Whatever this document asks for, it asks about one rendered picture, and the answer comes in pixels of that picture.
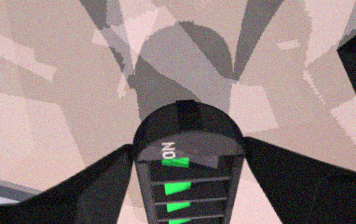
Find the dark grey controller unit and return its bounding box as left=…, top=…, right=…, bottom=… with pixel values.
left=132, top=100, right=246, bottom=224

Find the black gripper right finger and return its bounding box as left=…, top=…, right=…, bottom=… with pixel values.
left=244, top=136, right=356, bottom=224

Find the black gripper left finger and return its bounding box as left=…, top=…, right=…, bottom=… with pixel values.
left=0, top=144, right=133, bottom=224

